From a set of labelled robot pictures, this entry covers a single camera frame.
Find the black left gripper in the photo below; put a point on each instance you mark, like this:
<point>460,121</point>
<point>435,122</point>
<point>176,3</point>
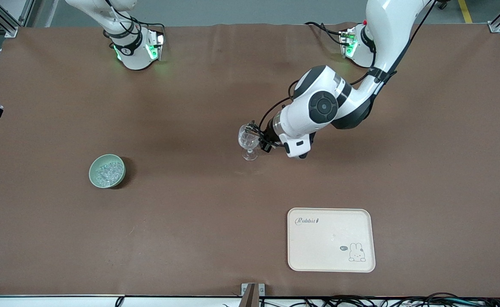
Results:
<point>268,131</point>

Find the pale green ceramic bowl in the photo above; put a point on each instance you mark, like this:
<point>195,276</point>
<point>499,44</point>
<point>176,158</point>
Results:
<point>92,172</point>

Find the clear ice cube pile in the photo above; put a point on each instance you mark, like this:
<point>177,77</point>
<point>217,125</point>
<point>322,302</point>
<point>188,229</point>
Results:
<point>107,174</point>

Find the clear wine glass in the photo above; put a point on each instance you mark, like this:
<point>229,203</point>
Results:
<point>246,143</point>

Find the metal bracket with post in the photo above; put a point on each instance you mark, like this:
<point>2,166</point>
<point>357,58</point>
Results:
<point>245,290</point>

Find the brown table cover mat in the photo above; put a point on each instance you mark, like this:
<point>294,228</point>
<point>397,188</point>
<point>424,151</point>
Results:
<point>190,213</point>

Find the cream rabbit print tray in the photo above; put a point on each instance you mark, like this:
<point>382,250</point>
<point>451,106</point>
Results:
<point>331,251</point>

